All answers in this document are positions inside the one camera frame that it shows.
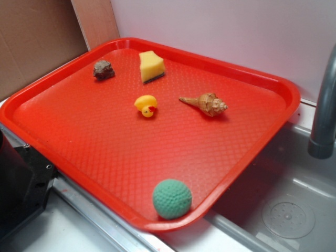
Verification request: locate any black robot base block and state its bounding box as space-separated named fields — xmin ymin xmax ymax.
xmin=1 ymin=132 xmax=56 ymax=242

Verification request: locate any yellow rubber duck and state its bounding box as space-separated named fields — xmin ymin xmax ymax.
xmin=134 ymin=95 xmax=158 ymax=118

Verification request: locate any brown spiral seashell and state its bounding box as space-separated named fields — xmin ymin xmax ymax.
xmin=179 ymin=93 xmax=228 ymax=117

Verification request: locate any grey faucet spout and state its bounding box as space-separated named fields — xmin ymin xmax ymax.
xmin=308 ymin=48 xmax=335 ymax=159

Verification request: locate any grey brown rock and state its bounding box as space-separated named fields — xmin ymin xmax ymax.
xmin=93 ymin=60 xmax=115 ymax=81

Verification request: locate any yellow sponge wedge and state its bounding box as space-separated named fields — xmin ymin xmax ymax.
xmin=139 ymin=50 xmax=165 ymax=83

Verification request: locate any grey toy sink basin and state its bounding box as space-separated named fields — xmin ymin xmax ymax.
xmin=161 ymin=124 xmax=335 ymax=251

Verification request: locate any red plastic tray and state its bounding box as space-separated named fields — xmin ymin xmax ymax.
xmin=1 ymin=38 xmax=300 ymax=233

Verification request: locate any green knitted ball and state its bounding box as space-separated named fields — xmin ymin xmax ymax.
xmin=152 ymin=179 xmax=193 ymax=220

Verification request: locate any brown cardboard panel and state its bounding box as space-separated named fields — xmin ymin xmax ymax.
xmin=1 ymin=1 xmax=119 ymax=100

